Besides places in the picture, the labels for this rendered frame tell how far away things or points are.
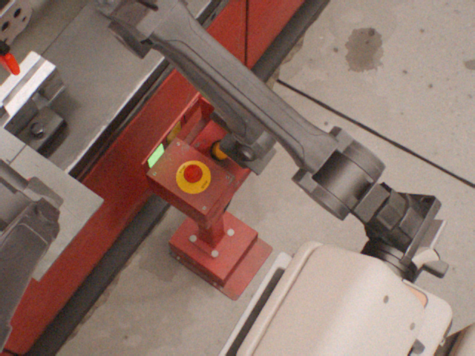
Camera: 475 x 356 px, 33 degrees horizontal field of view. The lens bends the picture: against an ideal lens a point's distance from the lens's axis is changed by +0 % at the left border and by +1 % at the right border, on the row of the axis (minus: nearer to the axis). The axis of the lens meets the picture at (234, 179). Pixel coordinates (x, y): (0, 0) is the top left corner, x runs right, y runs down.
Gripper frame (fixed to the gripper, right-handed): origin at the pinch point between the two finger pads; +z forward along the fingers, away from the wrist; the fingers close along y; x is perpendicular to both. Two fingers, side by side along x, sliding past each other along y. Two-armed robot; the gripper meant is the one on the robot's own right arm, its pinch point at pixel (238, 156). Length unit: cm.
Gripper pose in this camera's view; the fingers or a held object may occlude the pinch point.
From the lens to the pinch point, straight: 168.1
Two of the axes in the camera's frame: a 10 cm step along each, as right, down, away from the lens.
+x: -5.8, 7.7, -2.7
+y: -7.9, -6.2, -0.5
